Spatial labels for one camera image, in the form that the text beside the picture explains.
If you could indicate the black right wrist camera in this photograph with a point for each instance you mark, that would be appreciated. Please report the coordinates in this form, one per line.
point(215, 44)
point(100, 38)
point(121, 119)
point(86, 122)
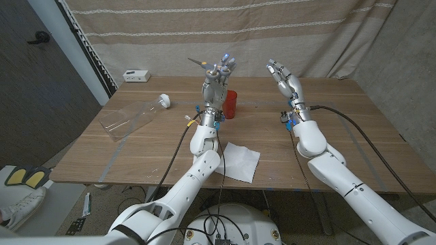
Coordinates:
point(283, 117)

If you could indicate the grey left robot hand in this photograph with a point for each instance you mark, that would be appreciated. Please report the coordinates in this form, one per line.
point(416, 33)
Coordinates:
point(214, 92)

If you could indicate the grey table leg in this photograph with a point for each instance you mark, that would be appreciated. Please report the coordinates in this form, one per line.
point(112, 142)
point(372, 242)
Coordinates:
point(323, 217)

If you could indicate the black perforated plate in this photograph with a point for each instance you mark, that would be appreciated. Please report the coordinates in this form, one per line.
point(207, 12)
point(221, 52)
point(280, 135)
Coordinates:
point(75, 226)

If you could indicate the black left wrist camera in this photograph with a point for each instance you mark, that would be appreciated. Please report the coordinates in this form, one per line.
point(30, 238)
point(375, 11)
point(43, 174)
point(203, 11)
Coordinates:
point(220, 118)

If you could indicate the white sneaker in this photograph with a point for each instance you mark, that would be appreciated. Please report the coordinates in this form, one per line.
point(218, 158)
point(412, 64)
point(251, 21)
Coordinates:
point(24, 207)

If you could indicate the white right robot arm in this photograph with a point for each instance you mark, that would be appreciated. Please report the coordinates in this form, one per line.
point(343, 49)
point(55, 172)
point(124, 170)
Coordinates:
point(351, 190)

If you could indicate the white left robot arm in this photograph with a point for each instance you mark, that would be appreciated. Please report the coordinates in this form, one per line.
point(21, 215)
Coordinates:
point(177, 197)

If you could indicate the white tissue sheet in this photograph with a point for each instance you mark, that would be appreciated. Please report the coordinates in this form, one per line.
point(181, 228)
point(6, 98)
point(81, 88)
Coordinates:
point(242, 163)

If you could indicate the beige striped curtain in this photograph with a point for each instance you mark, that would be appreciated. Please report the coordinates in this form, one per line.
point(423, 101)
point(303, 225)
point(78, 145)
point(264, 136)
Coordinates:
point(221, 34)

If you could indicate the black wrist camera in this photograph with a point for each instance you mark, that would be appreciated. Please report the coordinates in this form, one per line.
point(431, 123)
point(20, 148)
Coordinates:
point(220, 118)
point(283, 117)

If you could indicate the dark wooden door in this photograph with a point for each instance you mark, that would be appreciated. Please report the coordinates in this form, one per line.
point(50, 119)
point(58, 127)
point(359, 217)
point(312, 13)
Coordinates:
point(34, 102)

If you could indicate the white tube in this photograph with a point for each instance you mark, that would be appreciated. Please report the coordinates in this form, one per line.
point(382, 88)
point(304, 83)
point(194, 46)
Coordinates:
point(86, 204)

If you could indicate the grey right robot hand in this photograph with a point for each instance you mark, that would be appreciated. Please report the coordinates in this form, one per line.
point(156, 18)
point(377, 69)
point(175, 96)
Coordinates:
point(291, 86)

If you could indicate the red plastic cup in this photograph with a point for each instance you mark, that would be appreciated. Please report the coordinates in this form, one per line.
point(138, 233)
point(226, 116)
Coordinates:
point(231, 103)

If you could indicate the clear plastic bottle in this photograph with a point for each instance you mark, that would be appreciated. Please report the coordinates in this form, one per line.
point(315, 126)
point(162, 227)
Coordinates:
point(129, 117)

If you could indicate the white power box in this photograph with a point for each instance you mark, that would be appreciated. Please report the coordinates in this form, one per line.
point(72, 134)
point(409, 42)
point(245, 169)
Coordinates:
point(137, 76)

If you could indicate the white table leg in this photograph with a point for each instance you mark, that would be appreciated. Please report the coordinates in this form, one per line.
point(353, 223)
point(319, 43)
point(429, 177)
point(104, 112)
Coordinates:
point(151, 192)

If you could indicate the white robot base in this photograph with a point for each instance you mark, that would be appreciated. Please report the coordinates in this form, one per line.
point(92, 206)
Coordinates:
point(235, 224)

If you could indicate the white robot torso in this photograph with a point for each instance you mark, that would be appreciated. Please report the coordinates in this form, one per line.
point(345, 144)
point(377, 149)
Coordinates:
point(51, 241)

